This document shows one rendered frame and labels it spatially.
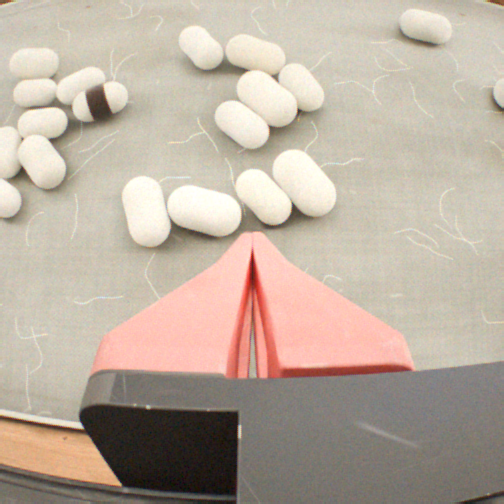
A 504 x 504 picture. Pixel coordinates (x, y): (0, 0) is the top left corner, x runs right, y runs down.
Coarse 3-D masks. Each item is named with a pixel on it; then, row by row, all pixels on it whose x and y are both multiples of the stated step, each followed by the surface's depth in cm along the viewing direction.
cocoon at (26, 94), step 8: (24, 80) 21; (32, 80) 21; (40, 80) 21; (48, 80) 21; (16, 88) 21; (24, 88) 21; (32, 88) 21; (40, 88) 21; (48, 88) 21; (56, 88) 22; (16, 96) 21; (24, 96) 21; (32, 96) 21; (40, 96) 21; (48, 96) 21; (56, 96) 22; (24, 104) 21; (32, 104) 21; (40, 104) 21; (48, 104) 22
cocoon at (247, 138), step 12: (228, 108) 20; (240, 108) 20; (216, 120) 21; (228, 120) 20; (240, 120) 20; (252, 120) 20; (264, 120) 20; (228, 132) 21; (240, 132) 20; (252, 132) 20; (264, 132) 20; (240, 144) 21; (252, 144) 20
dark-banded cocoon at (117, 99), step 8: (104, 88) 20; (112, 88) 20; (120, 88) 21; (80, 96) 20; (112, 96) 20; (120, 96) 21; (80, 104) 20; (112, 104) 21; (120, 104) 21; (80, 112) 20; (88, 112) 21; (112, 112) 21; (88, 120) 21
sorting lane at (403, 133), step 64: (64, 0) 25; (128, 0) 24; (192, 0) 24; (256, 0) 24; (320, 0) 24; (384, 0) 25; (448, 0) 25; (0, 64) 23; (64, 64) 23; (128, 64) 23; (192, 64) 23; (320, 64) 23; (384, 64) 23; (448, 64) 23; (0, 128) 22; (128, 128) 22; (192, 128) 22; (320, 128) 22; (384, 128) 22; (448, 128) 22; (64, 192) 21; (384, 192) 21; (448, 192) 21; (0, 256) 20; (64, 256) 20; (128, 256) 20; (192, 256) 20; (320, 256) 20; (384, 256) 20; (448, 256) 20; (0, 320) 19; (64, 320) 19; (384, 320) 19; (448, 320) 19; (0, 384) 18; (64, 384) 18
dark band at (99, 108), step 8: (96, 88) 20; (88, 96) 20; (96, 96) 20; (104, 96) 20; (88, 104) 20; (96, 104) 20; (104, 104) 21; (96, 112) 21; (104, 112) 21; (96, 120) 22
